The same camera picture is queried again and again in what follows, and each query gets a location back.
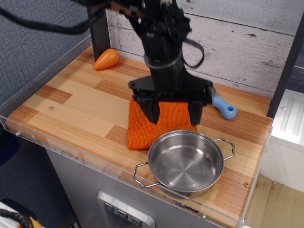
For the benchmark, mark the blue grey toy scoop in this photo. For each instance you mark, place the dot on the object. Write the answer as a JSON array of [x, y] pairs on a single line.
[[227, 110]]

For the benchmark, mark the stainless steel pot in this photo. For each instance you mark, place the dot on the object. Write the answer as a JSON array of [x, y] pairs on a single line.
[[186, 163]]

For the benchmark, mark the white ridged side cabinet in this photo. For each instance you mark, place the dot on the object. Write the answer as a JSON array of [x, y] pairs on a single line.
[[283, 160]]

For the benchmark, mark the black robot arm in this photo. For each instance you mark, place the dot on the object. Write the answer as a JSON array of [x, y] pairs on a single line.
[[163, 28]]

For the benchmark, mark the orange plastic carrot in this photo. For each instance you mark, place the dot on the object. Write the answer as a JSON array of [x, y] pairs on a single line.
[[107, 59]]

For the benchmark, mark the dark vertical post right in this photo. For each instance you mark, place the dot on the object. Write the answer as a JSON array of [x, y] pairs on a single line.
[[287, 70]]

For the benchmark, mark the orange knitted cloth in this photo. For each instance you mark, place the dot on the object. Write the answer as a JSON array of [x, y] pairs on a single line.
[[142, 133]]

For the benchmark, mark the yellow black object bottom left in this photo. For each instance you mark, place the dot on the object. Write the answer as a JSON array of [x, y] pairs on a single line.
[[22, 220]]

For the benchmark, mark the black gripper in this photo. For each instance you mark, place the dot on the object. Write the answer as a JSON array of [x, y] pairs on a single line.
[[170, 81]]

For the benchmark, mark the grey cabinet with dispenser panel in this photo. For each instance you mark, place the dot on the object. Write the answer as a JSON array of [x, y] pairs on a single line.
[[109, 189]]

